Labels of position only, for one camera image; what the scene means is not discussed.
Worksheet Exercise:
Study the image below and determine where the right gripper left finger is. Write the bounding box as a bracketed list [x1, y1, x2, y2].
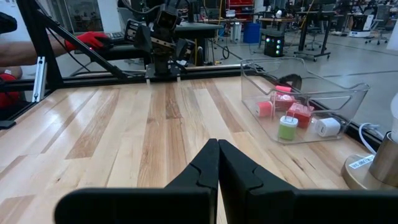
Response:
[54, 138, 220, 224]

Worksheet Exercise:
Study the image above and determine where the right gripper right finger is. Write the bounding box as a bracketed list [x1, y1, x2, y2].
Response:
[218, 139, 398, 224]

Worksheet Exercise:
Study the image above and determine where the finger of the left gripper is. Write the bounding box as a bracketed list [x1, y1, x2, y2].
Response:
[133, 24, 154, 54]
[175, 39, 194, 62]

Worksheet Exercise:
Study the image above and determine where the green wall charger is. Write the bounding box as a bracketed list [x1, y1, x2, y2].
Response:
[277, 114, 299, 141]

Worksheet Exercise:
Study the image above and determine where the white wall charger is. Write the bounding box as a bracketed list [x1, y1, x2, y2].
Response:
[314, 117, 342, 138]

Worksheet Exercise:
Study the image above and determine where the large red charger block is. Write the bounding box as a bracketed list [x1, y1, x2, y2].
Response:
[285, 102, 315, 130]

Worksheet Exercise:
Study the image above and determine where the small pink-red wall charger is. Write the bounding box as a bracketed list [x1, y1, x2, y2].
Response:
[255, 101, 274, 118]

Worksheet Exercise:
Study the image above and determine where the red wall charger with prongs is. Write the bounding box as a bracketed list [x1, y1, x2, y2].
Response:
[271, 94, 296, 112]

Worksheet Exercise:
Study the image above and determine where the person's forearm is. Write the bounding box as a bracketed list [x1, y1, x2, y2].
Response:
[0, 39, 68, 68]
[0, 65, 23, 80]

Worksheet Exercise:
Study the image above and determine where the office chair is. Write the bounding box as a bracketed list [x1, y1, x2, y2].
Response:
[365, 3, 393, 47]

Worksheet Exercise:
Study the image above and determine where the black keyboard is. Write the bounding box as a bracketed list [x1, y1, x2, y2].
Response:
[107, 30, 126, 44]

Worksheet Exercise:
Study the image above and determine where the person's red gloved hand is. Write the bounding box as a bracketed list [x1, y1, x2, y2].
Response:
[0, 73, 22, 110]
[64, 30, 110, 52]

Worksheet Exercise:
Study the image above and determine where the white cylindrical bin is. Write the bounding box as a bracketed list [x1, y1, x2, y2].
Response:
[231, 21, 243, 44]

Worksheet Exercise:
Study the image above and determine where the blue bin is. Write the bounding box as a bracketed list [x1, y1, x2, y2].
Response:
[243, 22, 262, 45]

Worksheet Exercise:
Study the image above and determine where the red shelf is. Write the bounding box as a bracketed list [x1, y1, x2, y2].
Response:
[226, 0, 255, 16]

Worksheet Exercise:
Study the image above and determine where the black computer tower with lights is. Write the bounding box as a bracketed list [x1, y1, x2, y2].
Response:
[263, 34, 285, 58]

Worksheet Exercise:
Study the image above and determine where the brass lamp with white bulb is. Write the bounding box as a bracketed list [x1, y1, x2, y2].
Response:
[341, 91, 398, 191]

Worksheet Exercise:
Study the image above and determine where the clear plastic bin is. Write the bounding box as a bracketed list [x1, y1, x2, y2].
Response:
[239, 57, 371, 146]

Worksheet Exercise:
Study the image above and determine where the black table stand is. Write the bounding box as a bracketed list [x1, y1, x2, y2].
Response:
[257, 11, 340, 62]

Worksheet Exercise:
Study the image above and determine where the white machine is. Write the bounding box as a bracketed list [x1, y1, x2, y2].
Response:
[349, 14, 374, 39]

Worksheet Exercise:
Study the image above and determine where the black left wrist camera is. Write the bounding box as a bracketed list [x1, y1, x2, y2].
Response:
[155, 2, 183, 31]

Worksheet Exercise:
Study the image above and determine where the white lamp cable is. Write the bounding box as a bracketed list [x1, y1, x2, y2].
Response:
[358, 121, 382, 156]

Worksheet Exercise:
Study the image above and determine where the silver frame bracket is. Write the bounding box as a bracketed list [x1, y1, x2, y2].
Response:
[32, 55, 48, 103]

